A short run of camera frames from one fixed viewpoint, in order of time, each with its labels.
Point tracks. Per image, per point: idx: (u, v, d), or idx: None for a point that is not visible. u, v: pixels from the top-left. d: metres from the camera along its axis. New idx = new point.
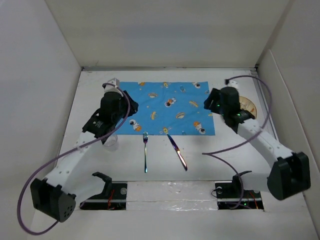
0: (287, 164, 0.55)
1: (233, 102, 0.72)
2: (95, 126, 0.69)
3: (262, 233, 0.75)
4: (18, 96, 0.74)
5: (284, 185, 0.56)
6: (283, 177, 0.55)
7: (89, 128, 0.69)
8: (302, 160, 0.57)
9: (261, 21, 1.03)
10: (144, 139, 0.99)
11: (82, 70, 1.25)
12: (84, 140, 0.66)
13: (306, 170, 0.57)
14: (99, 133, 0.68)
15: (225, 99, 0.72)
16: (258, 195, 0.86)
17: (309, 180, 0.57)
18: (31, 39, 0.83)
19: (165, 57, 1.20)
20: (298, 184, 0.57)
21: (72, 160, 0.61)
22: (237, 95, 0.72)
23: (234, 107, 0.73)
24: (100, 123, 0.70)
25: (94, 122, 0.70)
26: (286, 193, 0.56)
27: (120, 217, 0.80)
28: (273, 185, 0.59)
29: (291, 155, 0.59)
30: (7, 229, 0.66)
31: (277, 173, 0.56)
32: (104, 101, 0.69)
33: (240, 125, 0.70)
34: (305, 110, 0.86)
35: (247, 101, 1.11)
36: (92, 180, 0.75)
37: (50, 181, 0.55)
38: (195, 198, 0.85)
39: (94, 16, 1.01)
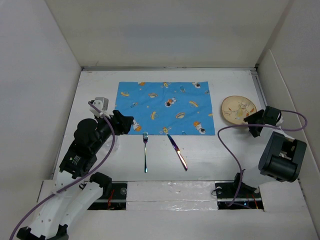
0: (282, 136, 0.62)
1: (272, 115, 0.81)
2: (72, 164, 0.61)
3: (263, 233, 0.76)
4: (19, 96, 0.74)
5: (272, 152, 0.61)
6: (275, 144, 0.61)
7: (66, 167, 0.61)
8: (300, 145, 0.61)
9: (261, 21, 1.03)
10: (144, 139, 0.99)
11: (82, 70, 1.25)
12: (63, 182, 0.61)
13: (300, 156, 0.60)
14: (78, 171, 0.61)
15: (266, 110, 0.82)
16: (257, 195, 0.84)
17: (296, 169, 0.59)
18: (31, 38, 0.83)
19: (166, 58, 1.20)
20: (285, 163, 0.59)
21: (53, 207, 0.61)
22: (277, 113, 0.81)
23: (271, 120, 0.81)
24: (77, 158, 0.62)
25: (71, 158, 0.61)
26: (271, 162, 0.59)
27: (119, 217, 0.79)
28: (263, 157, 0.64)
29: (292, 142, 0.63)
30: (6, 229, 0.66)
31: (271, 141, 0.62)
32: (79, 133, 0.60)
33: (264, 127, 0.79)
34: (305, 109, 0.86)
35: (247, 101, 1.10)
36: (86, 191, 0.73)
37: (32, 231, 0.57)
38: (195, 198, 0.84)
39: (94, 15, 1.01)
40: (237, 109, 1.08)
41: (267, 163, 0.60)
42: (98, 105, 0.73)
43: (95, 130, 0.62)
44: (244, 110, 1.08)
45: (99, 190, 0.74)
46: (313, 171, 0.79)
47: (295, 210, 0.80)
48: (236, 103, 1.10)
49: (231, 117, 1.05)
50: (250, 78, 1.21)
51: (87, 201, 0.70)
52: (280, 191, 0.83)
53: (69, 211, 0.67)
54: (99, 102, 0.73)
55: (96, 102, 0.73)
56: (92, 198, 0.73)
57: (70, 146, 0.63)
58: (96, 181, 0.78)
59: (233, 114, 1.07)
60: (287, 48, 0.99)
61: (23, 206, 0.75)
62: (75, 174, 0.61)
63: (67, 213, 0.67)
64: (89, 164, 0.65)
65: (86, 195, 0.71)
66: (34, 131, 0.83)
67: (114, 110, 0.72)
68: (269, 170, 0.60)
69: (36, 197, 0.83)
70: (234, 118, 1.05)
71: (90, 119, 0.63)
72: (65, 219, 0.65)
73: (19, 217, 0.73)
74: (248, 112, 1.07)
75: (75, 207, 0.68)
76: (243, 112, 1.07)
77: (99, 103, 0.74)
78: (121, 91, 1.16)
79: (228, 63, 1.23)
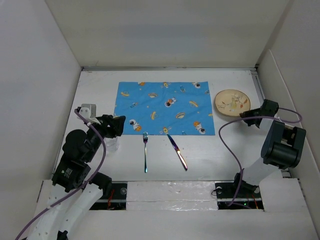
0: (283, 124, 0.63)
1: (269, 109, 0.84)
2: (64, 177, 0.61)
3: (263, 233, 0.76)
4: (19, 96, 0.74)
5: (274, 138, 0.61)
6: (276, 131, 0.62)
7: (58, 180, 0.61)
8: (299, 132, 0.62)
9: (261, 21, 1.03)
10: (144, 139, 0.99)
11: (82, 70, 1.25)
12: (56, 196, 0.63)
13: (300, 143, 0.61)
14: (71, 184, 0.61)
15: (264, 104, 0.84)
16: (258, 195, 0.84)
17: (298, 153, 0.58)
18: (31, 39, 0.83)
19: (166, 58, 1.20)
20: (286, 149, 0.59)
21: (49, 220, 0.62)
22: (275, 105, 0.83)
23: (268, 113, 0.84)
24: (69, 171, 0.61)
25: (62, 171, 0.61)
26: (273, 147, 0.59)
27: (119, 217, 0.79)
28: (265, 146, 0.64)
29: (291, 131, 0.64)
30: (7, 229, 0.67)
31: (271, 129, 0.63)
32: (69, 148, 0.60)
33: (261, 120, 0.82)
34: (305, 109, 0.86)
35: (239, 93, 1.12)
36: (85, 193, 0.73)
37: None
38: (195, 198, 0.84)
39: (94, 15, 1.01)
40: (231, 101, 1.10)
41: (269, 149, 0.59)
42: (84, 112, 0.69)
43: (85, 142, 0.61)
44: (237, 102, 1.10)
45: (100, 191, 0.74)
46: (313, 171, 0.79)
47: (295, 210, 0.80)
48: (229, 96, 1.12)
49: (226, 111, 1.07)
50: (250, 78, 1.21)
51: (86, 204, 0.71)
52: (280, 192, 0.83)
53: (68, 217, 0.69)
54: (86, 109, 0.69)
55: (82, 109, 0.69)
56: (92, 200, 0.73)
57: (62, 158, 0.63)
58: (96, 181, 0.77)
59: (227, 107, 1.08)
60: (287, 48, 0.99)
61: (24, 206, 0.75)
62: (67, 187, 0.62)
63: (67, 219, 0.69)
64: (83, 175, 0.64)
65: (85, 198, 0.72)
66: (34, 131, 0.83)
67: (104, 116, 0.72)
68: (271, 157, 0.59)
69: (36, 197, 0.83)
70: (229, 111, 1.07)
71: (79, 130, 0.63)
72: (64, 226, 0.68)
73: (19, 217, 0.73)
74: (241, 103, 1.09)
75: (74, 212, 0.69)
76: (237, 104, 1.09)
77: (87, 111, 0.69)
78: (121, 92, 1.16)
79: (228, 63, 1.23)
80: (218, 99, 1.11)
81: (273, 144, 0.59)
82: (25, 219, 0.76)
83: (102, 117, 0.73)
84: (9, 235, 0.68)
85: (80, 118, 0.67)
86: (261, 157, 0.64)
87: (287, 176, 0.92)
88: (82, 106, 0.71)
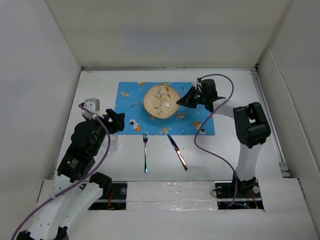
0: (243, 108, 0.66)
1: (211, 90, 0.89)
2: (69, 168, 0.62)
3: (263, 233, 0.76)
4: (18, 96, 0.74)
5: (244, 125, 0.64)
6: (241, 117, 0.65)
7: (63, 170, 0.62)
8: (256, 106, 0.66)
9: (261, 21, 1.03)
10: (144, 139, 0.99)
11: (82, 70, 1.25)
12: (61, 186, 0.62)
13: (262, 114, 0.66)
14: (76, 174, 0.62)
15: (204, 87, 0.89)
16: (258, 195, 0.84)
17: (266, 126, 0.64)
18: (31, 39, 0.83)
19: (166, 58, 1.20)
20: (258, 128, 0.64)
21: (52, 211, 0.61)
22: (214, 85, 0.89)
23: (212, 94, 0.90)
24: (74, 162, 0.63)
25: (68, 162, 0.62)
26: (250, 133, 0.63)
27: (118, 217, 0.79)
28: (239, 132, 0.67)
29: (249, 107, 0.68)
30: (6, 228, 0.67)
31: (237, 117, 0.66)
32: (76, 138, 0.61)
33: (214, 103, 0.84)
34: (305, 109, 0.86)
35: (157, 89, 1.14)
36: (86, 191, 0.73)
37: (31, 235, 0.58)
38: (195, 198, 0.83)
39: (94, 15, 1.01)
40: (160, 100, 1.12)
41: (248, 137, 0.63)
42: (89, 106, 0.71)
43: (92, 133, 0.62)
44: (163, 96, 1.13)
45: (100, 190, 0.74)
46: (313, 171, 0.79)
47: (295, 210, 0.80)
48: (154, 97, 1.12)
49: (165, 111, 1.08)
50: (250, 78, 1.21)
51: (87, 202, 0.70)
52: (280, 192, 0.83)
53: (69, 213, 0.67)
54: (90, 103, 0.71)
55: (86, 104, 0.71)
56: (92, 199, 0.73)
57: (67, 150, 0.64)
58: (96, 181, 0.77)
59: (163, 106, 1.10)
60: (287, 48, 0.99)
61: (24, 205, 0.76)
62: (73, 178, 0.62)
63: (67, 215, 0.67)
64: (87, 167, 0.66)
65: (85, 197, 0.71)
66: (34, 131, 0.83)
67: (108, 109, 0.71)
68: (252, 140, 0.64)
69: (37, 197, 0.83)
70: (167, 108, 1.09)
71: (85, 122, 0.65)
72: (65, 221, 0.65)
73: (20, 216, 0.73)
74: (165, 95, 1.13)
75: (75, 208, 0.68)
76: (164, 97, 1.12)
77: (91, 105, 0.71)
78: (121, 91, 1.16)
79: (228, 63, 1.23)
80: (146, 104, 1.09)
81: (249, 130, 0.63)
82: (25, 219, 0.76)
83: (106, 112, 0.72)
84: (9, 234, 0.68)
85: (84, 111, 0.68)
86: (241, 141, 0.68)
87: (287, 176, 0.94)
88: (86, 101, 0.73)
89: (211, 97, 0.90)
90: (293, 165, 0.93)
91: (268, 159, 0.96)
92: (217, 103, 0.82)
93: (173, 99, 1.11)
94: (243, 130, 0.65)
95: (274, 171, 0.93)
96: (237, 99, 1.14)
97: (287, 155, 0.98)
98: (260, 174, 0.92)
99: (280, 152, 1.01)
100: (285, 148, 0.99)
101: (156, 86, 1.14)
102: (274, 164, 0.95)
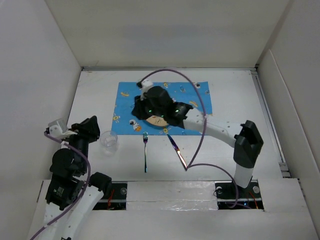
0: (243, 137, 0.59)
1: (166, 100, 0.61)
2: (56, 196, 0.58)
3: (263, 233, 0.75)
4: (19, 95, 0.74)
5: (249, 154, 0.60)
6: (245, 148, 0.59)
7: (52, 198, 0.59)
8: (251, 126, 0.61)
9: (261, 21, 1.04)
10: (144, 139, 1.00)
11: (82, 70, 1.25)
12: (52, 214, 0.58)
13: (257, 133, 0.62)
14: (64, 202, 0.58)
15: (156, 102, 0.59)
16: (258, 195, 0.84)
17: (263, 142, 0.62)
18: (32, 39, 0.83)
19: (166, 58, 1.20)
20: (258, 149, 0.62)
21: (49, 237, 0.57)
22: (166, 92, 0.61)
23: (168, 105, 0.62)
24: (61, 189, 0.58)
25: (54, 190, 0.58)
26: (253, 156, 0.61)
27: (119, 217, 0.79)
28: (238, 156, 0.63)
29: (241, 127, 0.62)
30: (7, 228, 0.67)
31: (239, 148, 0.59)
32: (55, 168, 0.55)
33: (185, 121, 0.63)
34: (305, 109, 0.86)
35: None
36: (85, 196, 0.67)
37: None
38: (195, 198, 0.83)
39: (94, 15, 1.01)
40: None
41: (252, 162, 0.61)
42: (54, 130, 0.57)
43: (72, 162, 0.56)
44: None
45: (100, 193, 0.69)
46: (313, 171, 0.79)
47: (295, 210, 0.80)
48: None
49: (163, 120, 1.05)
50: (250, 78, 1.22)
51: (87, 208, 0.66)
52: (280, 192, 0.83)
53: (71, 223, 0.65)
54: (55, 127, 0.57)
55: (51, 129, 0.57)
56: (93, 203, 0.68)
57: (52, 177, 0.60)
58: (94, 183, 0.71)
59: None
60: (286, 48, 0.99)
61: (24, 205, 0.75)
62: (62, 205, 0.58)
63: (69, 225, 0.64)
64: (77, 191, 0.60)
65: (84, 203, 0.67)
66: (34, 131, 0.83)
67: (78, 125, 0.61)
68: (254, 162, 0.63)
69: (37, 197, 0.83)
70: None
71: (61, 151, 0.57)
72: (67, 233, 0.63)
73: (21, 216, 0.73)
74: None
75: (75, 217, 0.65)
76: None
77: (57, 129, 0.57)
78: (121, 92, 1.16)
79: (228, 63, 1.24)
80: None
81: (253, 156, 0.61)
82: (25, 219, 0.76)
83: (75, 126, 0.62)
84: (9, 235, 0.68)
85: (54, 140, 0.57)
86: (239, 163, 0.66)
87: (287, 176, 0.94)
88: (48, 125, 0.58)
89: (170, 110, 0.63)
90: (293, 165, 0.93)
91: (269, 159, 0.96)
92: (193, 123, 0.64)
93: None
94: (248, 159, 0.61)
95: (274, 171, 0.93)
96: (237, 99, 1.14)
97: (287, 155, 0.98)
98: (261, 175, 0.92)
99: (280, 152, 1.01)
100: (285, 148, 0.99)
101: None
102: (274, 164, 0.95)
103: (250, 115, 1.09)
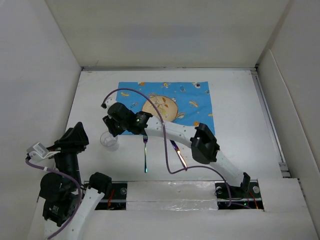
0: (198, 139, 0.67)
1: (125, 113, 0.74)
2: (52, 214, 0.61)
3: (263, 233, 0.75)
4: (18, 95, 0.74)
5: (205, 153, 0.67)
6: (201, 147, 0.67)
7: (49, 215, 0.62)
8: (203, 128, 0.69)
9: (261, 21, 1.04)
10: (144, 139, 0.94)
11: (82, 70, 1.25)
12: (51, 229, 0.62)
13: (210, 134, 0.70)
14: (60, 220, 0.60)
15: (117, 117, 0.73)
16: (258, 195, 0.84)
17: (216, 140, 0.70)
18: (31, 39, 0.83)
19: (166, 58, 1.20)
20: (213, 147, 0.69)
21: None
22: (123, 107, 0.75)
23: (129, 117, 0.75)
24: (55, 208, 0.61)
25: (49, 208, 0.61)
26: (209, 154, 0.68)
27: (118, 217, 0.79)
28: (196, 156, 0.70)
29: (196, 130, 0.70)
30: (7, 228, 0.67)
31: (196, 148, 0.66)
32: (45, 193, 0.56)
33: (147, 129, 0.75)
34: (305, 109, 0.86)
35: (154, 99, 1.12)
36: (86, 199, 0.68)
37: None
38: (195, 198, 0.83)
39: (93, 15, 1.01)
40: (157, 110, 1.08)
41: (209, 160, 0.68)
42: (34, 155, 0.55)
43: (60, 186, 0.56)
44: (160, 106, 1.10)
45: (99, 196, 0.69)
46: (313, 172, 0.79)
47: (295, 210, 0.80)
48: (151, 108, 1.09)
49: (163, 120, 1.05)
50: (250, 78, 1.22)
51: (87, 211, 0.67)
52: (280, 192, 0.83)
53: (73, 226, 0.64)
54: (34, 152, 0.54)
55: (31, 155, 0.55)
56: (94, 206, 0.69)
57: None
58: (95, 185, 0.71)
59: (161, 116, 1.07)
60: (287, 48, 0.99)
61: (24, 206, 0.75)
62: (58, 222, 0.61)
63: (72, 228, 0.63)
64: (71, 206, 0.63)
65: (84, 206, 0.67)
66: (34, 131, 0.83)
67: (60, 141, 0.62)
68: (213, 159, 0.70)
69: (37, 197, 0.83)
70: (165, 117, 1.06)
71: (48, 177, 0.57)
72: (70, 236, 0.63)
73: (20, 217, 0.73)
74: (162, 105, 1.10)
75: (77, 220, 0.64)
76: (161, 107, 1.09)
77: (36, 154, 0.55)
78: (121, 91, 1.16)
79: (228, 63, 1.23)
80: None
81: (209, 154, 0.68)
82: (25, 219, 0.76)
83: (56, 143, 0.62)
84: (9, 235, 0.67)
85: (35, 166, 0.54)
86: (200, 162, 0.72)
87: (287, 176, 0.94)
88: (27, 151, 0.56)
89: (132, 120, 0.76)
90: (293, 165, 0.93)
91: (269, 159, 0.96)
92: (154, 130, 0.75)
93: (171, 109, 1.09)
94: (205, 157, 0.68)
95: (274, 171, 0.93)
96: (237, 99, 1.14)
97: (287, 155, 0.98)
98: (261, 175, 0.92)
99: (280, 152, 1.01)
100: (285, 148, 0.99)
101: (153, 98, 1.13)
102: (274, 164, 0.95)
103: (250, 115, 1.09)
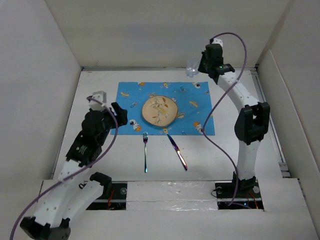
0: (252, 110, 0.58)
1: (217, 55, 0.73)
2: (78, 153, 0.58)
3: (263, 232, 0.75)
4: (18, 96, 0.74)
5: (247, 127, 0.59)
6: (247, 120, 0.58)
7: (73, 156, 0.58)
8: (265, 107, 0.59)
9: (261, 21, 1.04)
10: (144, 139, 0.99)
11: (82, 70, 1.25)
12: (69, 170, 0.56)
13: (267, 117, 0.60)
14: (84, 160, 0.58)
15: (209, 52, 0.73)
16: (258, 195, 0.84)
17: (266, 130, 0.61)
18: (31, 39, 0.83)
19: (166, 58, 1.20)
20: (258, 130, 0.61)
21: (58, 198, 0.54)
22: (221, 49, 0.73)
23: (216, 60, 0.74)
24: (84, 147, 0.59)
25: (77, 147, 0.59)
26: (248, 134, 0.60)
27: (118, 217, 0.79)
28: (237, 125, 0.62)
29: (257, 104, 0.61)
30: (8, 229, 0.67)
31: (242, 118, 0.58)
32: (87, 123, 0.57)
33: (220, 76, 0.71)
34: (305, 109, 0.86)
35: (154, 99, 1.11)
36: (87, 188, 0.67)
37: (36, 220, 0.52)
38: (195, 198, 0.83)
39: (94, 15, 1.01)
40: (157, 110, 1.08)
41: (245, 138, 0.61)
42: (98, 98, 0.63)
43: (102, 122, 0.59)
44: (160, 106, 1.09)
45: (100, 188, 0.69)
46: (313, 172, 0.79)
47: (295, 210, 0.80)
48: (151, 108, 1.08)
49: (163, 120, 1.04)
50: (250, 78, 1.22)
51: (89, 197, 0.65)
52: (280, 192, 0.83)
53: (71, 206, 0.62)
54: (98, 95, 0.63)
55: (95, 97, 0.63)
56: (94, 197, 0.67)
57: (76, 137, 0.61)
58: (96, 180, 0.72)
59: (161, 116, 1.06)
60: (286, 48, 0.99)
61: (23, 206, 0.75)
62: (81, 163, 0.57)
63: (69, 208, 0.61)
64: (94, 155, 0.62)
65: (86, 192, 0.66)
66: (34, 131, 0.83)
67: (114, 104, 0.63)
68: (249, 140, 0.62)
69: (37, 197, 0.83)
70: (165, 117, 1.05)
71: (93, 112, 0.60)
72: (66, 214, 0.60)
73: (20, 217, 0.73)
74: (163, 105, 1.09)
75: (78, 201, 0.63)
76: (161, 107, 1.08)
77: (99, 97, 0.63)
78: (121, 91, 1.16)
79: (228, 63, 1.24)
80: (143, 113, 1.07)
81: (249, 133, 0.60)
82: None
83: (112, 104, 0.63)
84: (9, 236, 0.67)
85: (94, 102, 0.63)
86: (238, 136, 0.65)
87: (287, 176, 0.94)
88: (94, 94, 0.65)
89: (215, 64, 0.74)
90: (293, 165, 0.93)
91: (269, 159, 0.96)
92: (225, 80, 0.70)
93: (171, 108, 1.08)
94: (243, 131, 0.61)
95: (274, 171, 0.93)
96: None
97: (287, 155, 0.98)
98: (260, 175, 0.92)
99: (280, 152, 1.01)
100: (285, 148, 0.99)
101: (154, 96, 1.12)
102: (274, 164, 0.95)
103: None
